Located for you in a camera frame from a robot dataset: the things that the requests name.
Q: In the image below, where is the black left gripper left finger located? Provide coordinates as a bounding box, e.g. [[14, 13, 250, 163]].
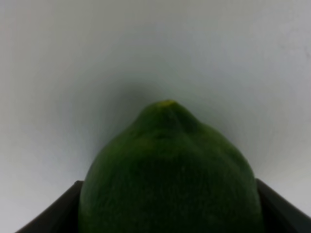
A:
[[17, 181, 83, 233]]

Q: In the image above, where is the green papaya fruit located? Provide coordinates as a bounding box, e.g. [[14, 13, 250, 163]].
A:
[[78, 100, 265, 233]]

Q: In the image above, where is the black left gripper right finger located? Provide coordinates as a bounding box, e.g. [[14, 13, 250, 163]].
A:
[[256, 179, 311, 233]]

